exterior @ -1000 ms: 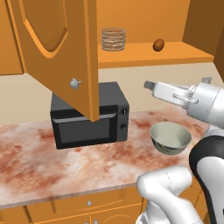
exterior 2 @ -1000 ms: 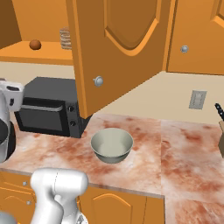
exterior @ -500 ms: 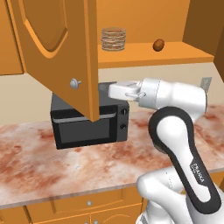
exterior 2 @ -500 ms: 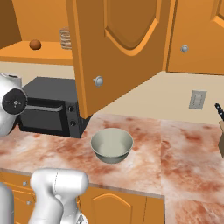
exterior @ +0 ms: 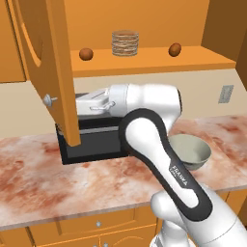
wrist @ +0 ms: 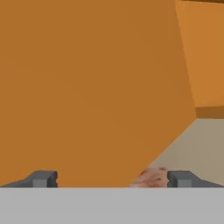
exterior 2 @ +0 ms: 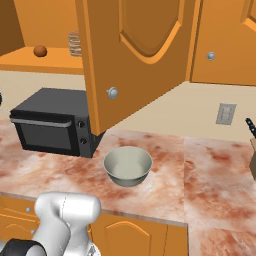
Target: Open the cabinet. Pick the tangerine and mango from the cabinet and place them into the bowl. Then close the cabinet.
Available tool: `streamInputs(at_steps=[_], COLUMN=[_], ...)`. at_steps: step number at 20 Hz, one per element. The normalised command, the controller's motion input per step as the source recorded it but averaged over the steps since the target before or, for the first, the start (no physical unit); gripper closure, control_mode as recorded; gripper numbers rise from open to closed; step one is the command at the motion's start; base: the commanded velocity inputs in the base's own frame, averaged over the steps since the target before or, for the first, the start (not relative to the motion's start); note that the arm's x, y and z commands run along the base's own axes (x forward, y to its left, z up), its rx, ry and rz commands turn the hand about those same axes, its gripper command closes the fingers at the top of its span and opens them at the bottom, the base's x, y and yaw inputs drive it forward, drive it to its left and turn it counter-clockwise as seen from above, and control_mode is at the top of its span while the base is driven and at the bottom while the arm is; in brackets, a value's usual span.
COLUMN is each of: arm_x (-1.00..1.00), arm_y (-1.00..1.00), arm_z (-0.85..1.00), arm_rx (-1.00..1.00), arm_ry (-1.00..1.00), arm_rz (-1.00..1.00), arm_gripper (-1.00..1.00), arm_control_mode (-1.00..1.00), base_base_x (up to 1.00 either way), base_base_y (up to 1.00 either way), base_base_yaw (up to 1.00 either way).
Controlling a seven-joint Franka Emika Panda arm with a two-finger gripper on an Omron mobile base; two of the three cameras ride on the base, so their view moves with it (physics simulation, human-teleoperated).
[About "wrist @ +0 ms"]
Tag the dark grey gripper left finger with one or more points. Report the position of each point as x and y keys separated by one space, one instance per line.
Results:
x=43 y=178

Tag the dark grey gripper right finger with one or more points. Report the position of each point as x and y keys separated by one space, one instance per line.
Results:
x=178 y=178

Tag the pink speckled bowl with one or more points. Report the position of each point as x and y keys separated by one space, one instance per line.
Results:
x=151 y=178

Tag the orange wooden cabinet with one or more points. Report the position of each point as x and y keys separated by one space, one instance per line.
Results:
x=87 y=87

